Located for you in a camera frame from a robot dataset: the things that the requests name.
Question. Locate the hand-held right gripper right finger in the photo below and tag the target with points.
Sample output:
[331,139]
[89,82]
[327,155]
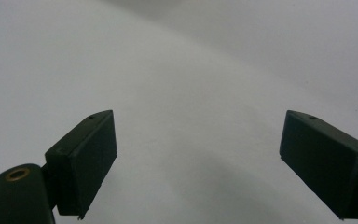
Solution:
[326,161]

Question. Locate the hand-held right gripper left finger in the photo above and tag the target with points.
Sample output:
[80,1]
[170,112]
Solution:
[87,161]

